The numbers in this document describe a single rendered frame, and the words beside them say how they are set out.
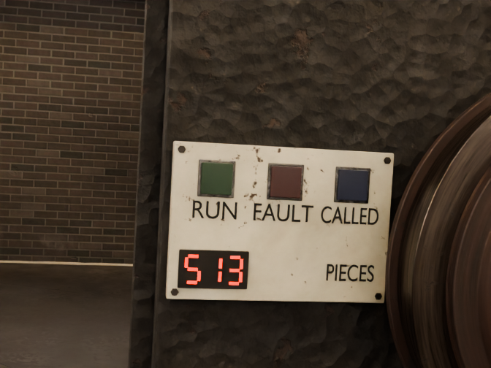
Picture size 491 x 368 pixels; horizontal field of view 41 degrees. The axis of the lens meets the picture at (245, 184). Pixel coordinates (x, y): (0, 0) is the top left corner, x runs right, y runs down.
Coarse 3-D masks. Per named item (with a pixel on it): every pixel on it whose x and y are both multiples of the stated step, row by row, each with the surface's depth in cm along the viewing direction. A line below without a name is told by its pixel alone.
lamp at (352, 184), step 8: (344, 176) 77; (352, 176) 77; (360, 176) 77; (344, 184) 77; (352, 184) 77; (360, 184) 77; (344, 192) 77; (352, 192) 77; (360, 192) 77; (352, 200) 77; (360, 200) 77
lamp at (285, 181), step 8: (272, 168) 76; (280, 168) 76; (288, 168) 76; (296, 168) 76; (272, 176) 76; (280, 176) 76; (288, 176) 76; (296, 176) 76; (272, 184) 76; (280, 184) 76; (288, 184) 76; (296, 184) 76; (272, 192) 76; (280, 192) 76; (288, 192) 76; (296, 192) 76
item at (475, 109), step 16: (464, 112) 72; (448, 128) 72; (432, 160) 72; (416, 176) 72; (416, 192) 72; (400, 208) 72; (400, 224) 72; (400, 240) 72; (400, 336) 73; (400, 352) 73
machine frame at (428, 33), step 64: (192, 0) 76; (256, 0) 77; (320, 0) 78; (384, 0) 79; (448, 0) 80; (192, 64) 76; (256, 64) 77; (320, 64) 78; (384, 64) 80; (448, 64) 81; (192, 128) 76; (256, 128) 78; (320, 128) 79; (384, 128) 80; (192, 320) 78; (256, 320) 79; (320, 320) 80; (384, 320) 81
